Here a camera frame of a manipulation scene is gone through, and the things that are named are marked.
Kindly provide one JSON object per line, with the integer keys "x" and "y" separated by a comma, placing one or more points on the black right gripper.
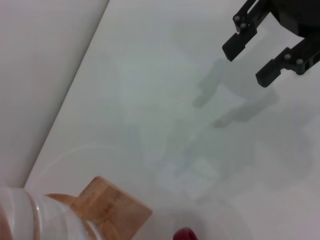
{"x": 300, "y": 15}

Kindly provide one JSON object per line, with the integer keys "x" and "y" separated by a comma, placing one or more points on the red cup with white inside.
{"x": 185, "y": 233}

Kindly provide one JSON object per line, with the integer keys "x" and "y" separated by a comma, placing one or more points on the wooden dispenser stand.
{"x": 112, "y": 210}

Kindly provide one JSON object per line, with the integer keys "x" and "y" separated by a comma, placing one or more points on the glass water dispenser jar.
{"x": 30, "y": 215}

